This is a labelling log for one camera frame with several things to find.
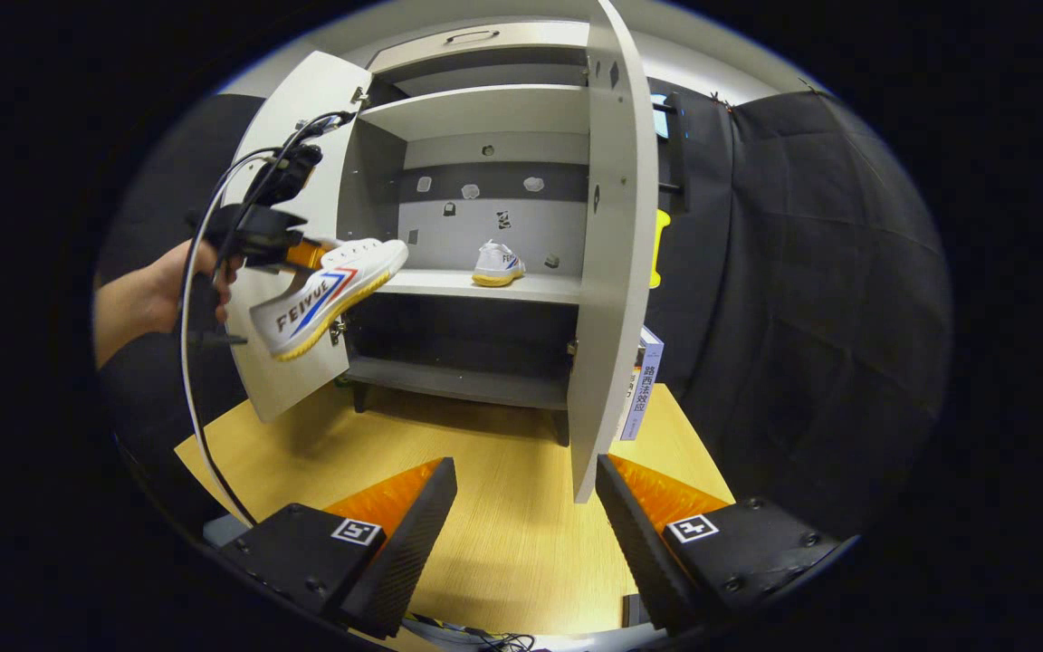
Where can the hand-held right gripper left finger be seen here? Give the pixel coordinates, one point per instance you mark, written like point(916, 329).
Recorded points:
point(408, 552)

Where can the white canvas shoe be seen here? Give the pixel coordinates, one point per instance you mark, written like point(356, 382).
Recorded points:
point(497, 264)
point(327, 303)

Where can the white shoe cabinet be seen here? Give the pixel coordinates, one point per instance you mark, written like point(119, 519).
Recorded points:
point(485, 113)

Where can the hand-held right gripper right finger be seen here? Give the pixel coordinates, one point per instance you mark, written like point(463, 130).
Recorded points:
point(644, 552)

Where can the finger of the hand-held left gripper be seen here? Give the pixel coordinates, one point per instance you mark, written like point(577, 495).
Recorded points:
point(306, 254)

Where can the white cabinet drawer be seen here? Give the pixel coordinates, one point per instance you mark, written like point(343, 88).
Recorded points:
point(485, 45)

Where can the white book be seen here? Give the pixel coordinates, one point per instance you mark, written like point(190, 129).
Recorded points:
point(646, 389)

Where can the white shoe cabinet door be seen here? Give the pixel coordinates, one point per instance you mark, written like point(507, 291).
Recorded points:
point(291, 385)
point(617, 272)

